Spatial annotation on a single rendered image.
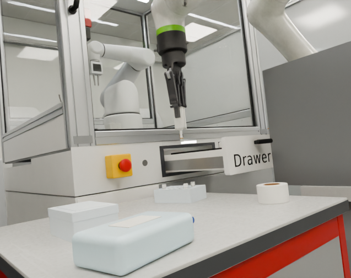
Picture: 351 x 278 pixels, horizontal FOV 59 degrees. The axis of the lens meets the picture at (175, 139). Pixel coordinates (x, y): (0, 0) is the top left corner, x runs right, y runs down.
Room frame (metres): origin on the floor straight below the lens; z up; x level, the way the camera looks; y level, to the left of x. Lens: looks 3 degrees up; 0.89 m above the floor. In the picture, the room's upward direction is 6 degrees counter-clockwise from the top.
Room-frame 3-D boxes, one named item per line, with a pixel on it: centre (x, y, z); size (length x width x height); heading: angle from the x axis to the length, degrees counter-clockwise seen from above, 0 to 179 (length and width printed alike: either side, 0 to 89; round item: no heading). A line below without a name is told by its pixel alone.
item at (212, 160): (1.14, -0.11, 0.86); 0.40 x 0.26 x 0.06; 40
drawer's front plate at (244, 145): (0.98, -0.25, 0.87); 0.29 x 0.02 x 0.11; 130
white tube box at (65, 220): (0.59, 0.19, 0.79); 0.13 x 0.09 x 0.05; 40
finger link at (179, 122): (0.94, -0.02, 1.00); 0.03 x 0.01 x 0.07; 69
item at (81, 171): (1.60, 0.22, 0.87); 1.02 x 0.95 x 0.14; 130
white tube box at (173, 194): (0.89, 0.00, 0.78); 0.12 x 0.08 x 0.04; 55
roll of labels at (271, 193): (0.72, -0.21, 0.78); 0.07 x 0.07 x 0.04
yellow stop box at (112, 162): (0.97, 0.18, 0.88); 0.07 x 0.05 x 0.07; 130
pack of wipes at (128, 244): (0.43, 0.07, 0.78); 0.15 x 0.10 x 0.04; 143
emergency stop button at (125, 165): (0.95, 0.16, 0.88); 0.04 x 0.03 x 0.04; 130
